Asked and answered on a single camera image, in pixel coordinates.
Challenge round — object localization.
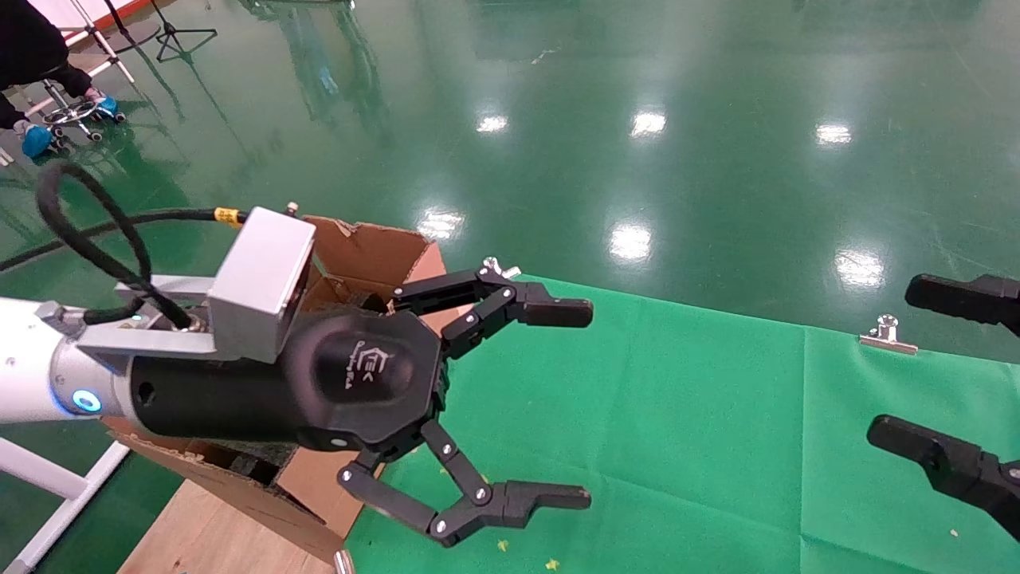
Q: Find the person in black clothes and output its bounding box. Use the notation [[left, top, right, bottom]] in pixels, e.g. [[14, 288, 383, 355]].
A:
[[0, 0, 93, 133]]

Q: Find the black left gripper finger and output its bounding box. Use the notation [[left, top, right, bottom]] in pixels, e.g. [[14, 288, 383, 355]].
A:
[[336, 419, 594, 549], [391, 266, 595, 360]]

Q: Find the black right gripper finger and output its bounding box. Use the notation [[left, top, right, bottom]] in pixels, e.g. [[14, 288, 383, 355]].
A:
[[904, 273, 1020, 337], [865, 415, 1020, 545]]

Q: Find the large open cardboard carton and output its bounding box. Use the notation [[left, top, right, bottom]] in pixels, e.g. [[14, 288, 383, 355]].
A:
[[104, 215, 447, 564]]

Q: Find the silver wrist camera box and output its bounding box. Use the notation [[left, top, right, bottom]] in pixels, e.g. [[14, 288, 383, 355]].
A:
[[76, 205, 318, 376]]

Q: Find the white board with red edge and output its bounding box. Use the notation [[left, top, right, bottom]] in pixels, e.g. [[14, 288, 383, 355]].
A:
[[28, 0, 157, 37]]

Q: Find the green cloth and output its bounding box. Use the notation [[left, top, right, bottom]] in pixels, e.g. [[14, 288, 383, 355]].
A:
[[343, 275, 1020, 574]]

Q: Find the wheeled metal stool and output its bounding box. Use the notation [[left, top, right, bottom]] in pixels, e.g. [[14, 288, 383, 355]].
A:
[[38, 80, 125, 154]]

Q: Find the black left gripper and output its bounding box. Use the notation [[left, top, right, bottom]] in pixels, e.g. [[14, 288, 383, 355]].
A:
[[130, 306, 447, 456]]

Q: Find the white metal frame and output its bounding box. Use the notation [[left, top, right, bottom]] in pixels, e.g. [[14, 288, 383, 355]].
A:
[[0, 437, 131, 574]]

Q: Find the white stand pole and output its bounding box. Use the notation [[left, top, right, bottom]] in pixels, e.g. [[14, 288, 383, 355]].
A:
[[68, 0, 136, 85]]

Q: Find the black tripod stand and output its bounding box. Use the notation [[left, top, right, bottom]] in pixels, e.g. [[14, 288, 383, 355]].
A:
[[147, 0, 218, 64]]

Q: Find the black foam block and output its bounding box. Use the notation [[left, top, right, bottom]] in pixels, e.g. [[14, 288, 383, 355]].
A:
[[227, 443, 301, 486]]

